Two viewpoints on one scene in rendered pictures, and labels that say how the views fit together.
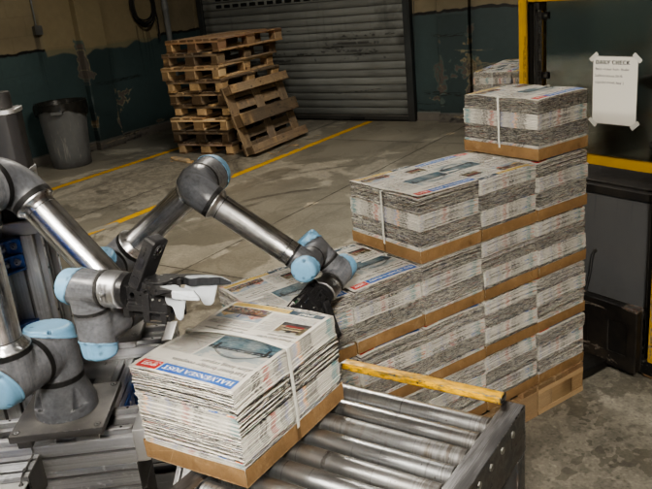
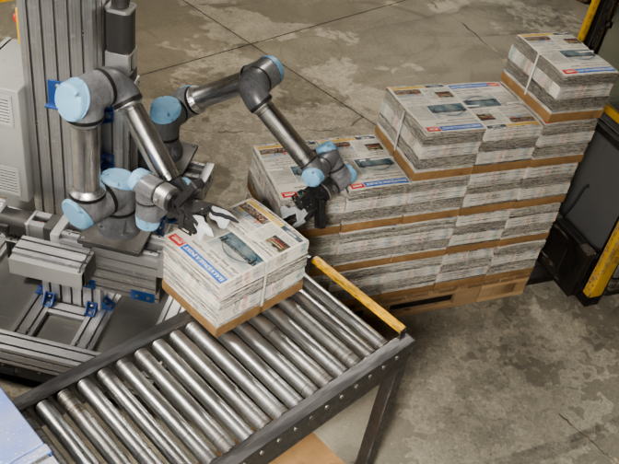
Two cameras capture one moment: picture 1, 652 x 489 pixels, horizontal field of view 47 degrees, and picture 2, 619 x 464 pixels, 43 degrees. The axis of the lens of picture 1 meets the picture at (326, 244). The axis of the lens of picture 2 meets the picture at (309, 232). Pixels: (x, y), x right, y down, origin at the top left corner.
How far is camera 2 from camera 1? 1.00 m
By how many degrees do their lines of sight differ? 21
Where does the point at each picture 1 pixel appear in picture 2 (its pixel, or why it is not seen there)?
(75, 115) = not seen: outside the picture
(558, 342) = (513, 256)
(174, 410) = (184, 274)
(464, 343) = (429, 241)
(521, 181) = (524, 136)
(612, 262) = (596, 201)
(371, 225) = (390, 130)
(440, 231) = (437, 160)
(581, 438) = (496, 332)
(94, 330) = (146, 214)
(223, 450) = (207, 310)
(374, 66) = not seen: outside the picture
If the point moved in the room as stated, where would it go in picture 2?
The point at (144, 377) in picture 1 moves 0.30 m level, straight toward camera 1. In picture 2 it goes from (170, 248) to (164, 317)
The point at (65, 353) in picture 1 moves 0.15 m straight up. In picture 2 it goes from (125, 200) to (125, 163)
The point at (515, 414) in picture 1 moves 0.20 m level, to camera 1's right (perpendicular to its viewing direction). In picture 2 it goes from (404, 345) to (464, 361)
